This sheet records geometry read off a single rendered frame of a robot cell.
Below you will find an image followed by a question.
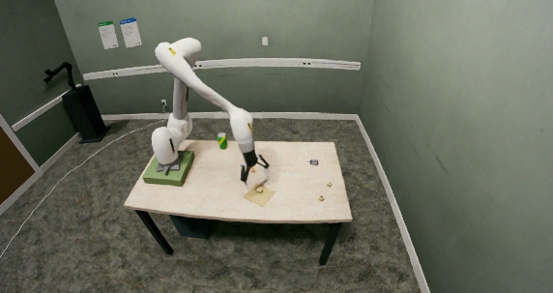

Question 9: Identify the beige flat mat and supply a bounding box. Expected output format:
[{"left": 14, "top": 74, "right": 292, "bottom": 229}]
[{"left": 244, "top": 184, "right": 275, "bottom": 207}]

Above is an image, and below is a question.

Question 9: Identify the green drink can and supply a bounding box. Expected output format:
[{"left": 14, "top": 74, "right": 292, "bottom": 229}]
[{"left": 218, "top": 132, "right": 228, "bottom": 150}]

